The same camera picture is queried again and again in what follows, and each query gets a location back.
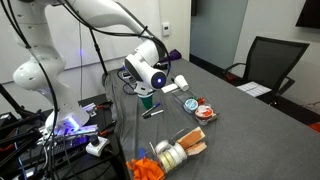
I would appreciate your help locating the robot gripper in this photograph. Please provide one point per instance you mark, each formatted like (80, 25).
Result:
(143, 89)

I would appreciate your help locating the green plastic cup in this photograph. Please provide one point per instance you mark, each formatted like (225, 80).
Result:
(146, 101)

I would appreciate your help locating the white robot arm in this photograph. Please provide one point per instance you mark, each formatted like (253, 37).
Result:
(43, 66)

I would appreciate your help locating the black cap white pen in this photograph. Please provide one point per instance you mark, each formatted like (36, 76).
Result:
(155, 113)

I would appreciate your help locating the white paper cup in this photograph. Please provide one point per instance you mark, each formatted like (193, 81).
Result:
(182, 82)

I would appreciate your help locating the blue cap silver marker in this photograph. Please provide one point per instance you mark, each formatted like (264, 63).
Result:
(151, 109)

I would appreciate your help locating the clear plastic box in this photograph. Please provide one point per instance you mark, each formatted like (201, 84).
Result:
(125, 76)

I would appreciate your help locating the white notepad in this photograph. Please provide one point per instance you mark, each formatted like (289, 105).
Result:
(169, 88)

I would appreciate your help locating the clear flat plastic tray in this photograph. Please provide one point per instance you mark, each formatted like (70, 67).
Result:
(180, 96)

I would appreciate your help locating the black spring clamp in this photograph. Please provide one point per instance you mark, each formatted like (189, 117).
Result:
(105, 106)
(107, 131)

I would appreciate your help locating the purple folded umbrella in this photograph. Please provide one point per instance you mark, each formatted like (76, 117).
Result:
(172, 55)

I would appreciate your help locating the teal round container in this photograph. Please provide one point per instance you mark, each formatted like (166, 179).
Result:
(191, 105)

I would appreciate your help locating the black tripod pole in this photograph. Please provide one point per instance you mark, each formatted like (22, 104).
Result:
(99, 53)

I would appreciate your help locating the small red piece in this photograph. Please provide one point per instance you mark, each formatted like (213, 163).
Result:
(201, 100)

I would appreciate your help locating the white ribbon spool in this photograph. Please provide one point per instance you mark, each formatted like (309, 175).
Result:
(162, 146)

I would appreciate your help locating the small blue plastic piece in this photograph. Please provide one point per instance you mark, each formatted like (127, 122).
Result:
(142, 152)

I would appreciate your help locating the red and white round container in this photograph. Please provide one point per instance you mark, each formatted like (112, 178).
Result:
(203, 113)

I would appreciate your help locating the wooden block with orange strip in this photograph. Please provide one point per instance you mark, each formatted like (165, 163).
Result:
(190, 137)
(196, 148)

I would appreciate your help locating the white tape roll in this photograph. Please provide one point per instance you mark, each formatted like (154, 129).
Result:
(176, 154)
(181, 150)

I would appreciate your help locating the white emergency stop box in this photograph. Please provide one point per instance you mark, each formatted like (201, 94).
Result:
(96, 146)

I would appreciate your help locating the yellowish tape roll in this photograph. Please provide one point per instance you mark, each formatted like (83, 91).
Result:
(170, 158)
(164, 162)

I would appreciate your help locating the clear plastic organizer tray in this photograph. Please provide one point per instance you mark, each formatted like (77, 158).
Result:
(191, 153)

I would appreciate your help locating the orange cloth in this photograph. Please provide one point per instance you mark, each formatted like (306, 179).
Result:
(145, 170)

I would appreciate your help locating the black robot cart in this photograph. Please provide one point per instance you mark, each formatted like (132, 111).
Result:
(100, 166)

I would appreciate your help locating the white paper sheet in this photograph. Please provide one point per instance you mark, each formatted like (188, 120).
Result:
(253, 89)

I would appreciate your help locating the grey tablecloth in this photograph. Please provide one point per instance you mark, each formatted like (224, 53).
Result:
(253, 140)

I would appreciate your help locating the black tripod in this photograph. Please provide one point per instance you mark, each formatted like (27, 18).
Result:
(16, 123)

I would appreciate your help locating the black mesh office chair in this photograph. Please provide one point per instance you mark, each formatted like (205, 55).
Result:
(273, 60)

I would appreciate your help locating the red object on floor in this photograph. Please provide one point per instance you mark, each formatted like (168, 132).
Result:
(314, 127)

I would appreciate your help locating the white wall thermostat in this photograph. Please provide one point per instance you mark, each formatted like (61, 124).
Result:
(166, 29)

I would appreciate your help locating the black wall television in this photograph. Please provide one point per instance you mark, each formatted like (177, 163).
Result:
(308, 13)

